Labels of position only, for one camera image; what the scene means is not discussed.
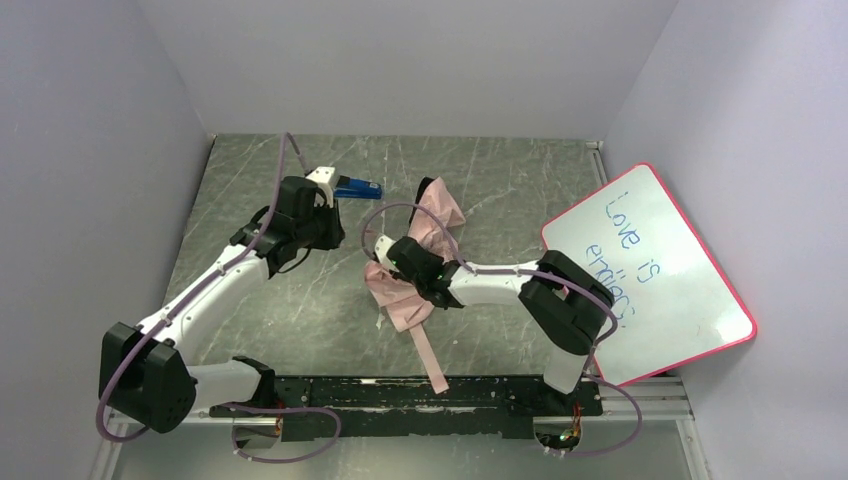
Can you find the red framed whiteboard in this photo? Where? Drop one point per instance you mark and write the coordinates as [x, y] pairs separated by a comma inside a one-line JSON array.
[[673, 302]]

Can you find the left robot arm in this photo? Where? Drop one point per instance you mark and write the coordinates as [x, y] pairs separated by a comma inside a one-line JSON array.
[[147, 370]]

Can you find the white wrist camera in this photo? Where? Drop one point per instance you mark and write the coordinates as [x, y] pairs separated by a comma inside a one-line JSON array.
[[382, 247], [325, 177]]

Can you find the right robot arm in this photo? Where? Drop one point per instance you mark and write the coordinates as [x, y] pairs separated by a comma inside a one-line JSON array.
[[570, 305]]

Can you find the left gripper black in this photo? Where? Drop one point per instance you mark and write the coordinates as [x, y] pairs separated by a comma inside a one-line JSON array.
[[329, 225]]

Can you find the pink folding umbrella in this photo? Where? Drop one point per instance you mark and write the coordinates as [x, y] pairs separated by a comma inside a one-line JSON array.
[[407, 308]]

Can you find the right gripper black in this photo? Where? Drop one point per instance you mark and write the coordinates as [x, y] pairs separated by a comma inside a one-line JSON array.
[[403, 253]]

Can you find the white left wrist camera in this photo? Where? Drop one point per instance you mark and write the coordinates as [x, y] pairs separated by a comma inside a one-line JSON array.
[[325, 177]]

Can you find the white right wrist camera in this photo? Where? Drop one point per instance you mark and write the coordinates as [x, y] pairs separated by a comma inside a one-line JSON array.
[[382, 247]]

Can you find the blue black stapler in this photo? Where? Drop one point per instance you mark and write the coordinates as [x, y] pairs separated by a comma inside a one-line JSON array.
[[354, 188]]

